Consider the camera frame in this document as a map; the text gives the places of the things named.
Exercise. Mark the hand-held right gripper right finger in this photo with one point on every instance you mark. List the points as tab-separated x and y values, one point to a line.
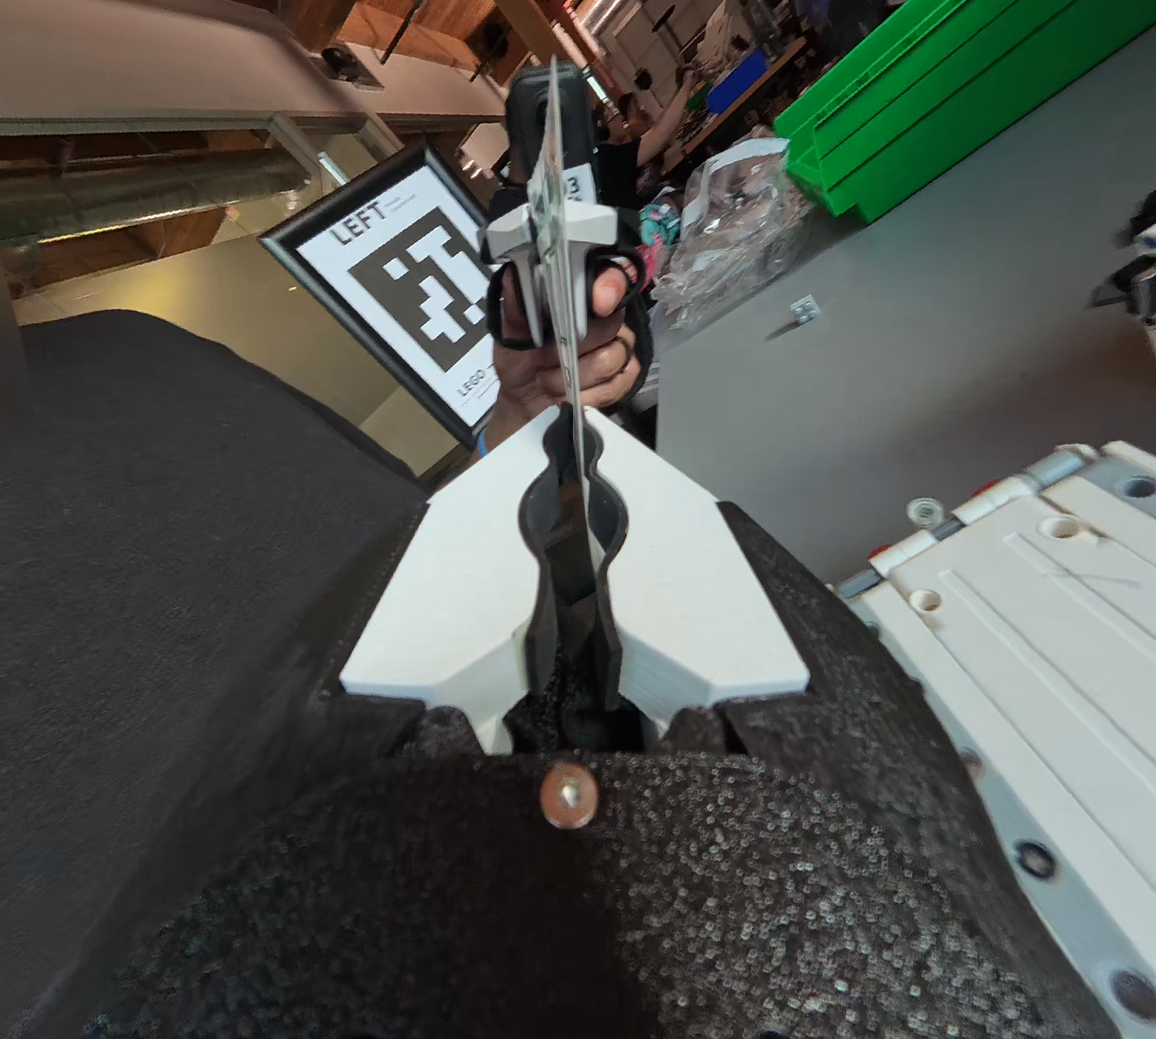
694	596

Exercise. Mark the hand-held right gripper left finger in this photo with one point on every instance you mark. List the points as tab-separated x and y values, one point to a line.
451	587

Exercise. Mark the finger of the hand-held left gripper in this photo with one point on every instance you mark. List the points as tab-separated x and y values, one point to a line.
525	244
591	227

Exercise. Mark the white sticker sheet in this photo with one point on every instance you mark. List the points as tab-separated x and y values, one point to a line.
564	289

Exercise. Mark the small grey lego brick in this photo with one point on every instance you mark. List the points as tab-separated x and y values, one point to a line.
804	309

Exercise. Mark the white lego model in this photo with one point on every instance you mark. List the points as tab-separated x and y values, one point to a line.
1038	650

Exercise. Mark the black and white lego piece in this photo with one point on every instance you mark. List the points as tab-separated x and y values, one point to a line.
1133	262

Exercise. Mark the person's left hand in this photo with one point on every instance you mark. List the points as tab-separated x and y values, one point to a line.
541	389

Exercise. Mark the colourful floral fabric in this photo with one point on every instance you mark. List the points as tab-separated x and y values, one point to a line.
662	216

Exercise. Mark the black framed marker sign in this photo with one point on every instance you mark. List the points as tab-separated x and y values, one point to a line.
397	271

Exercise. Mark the clear plastic bags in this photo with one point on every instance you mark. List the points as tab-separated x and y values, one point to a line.
731	244

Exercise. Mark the blue wristband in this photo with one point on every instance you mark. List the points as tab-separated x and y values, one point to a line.
485	443

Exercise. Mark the blue storage bin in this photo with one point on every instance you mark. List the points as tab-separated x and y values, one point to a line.
735	83

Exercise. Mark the green plastic bins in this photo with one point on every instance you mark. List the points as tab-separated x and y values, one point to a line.
975	64

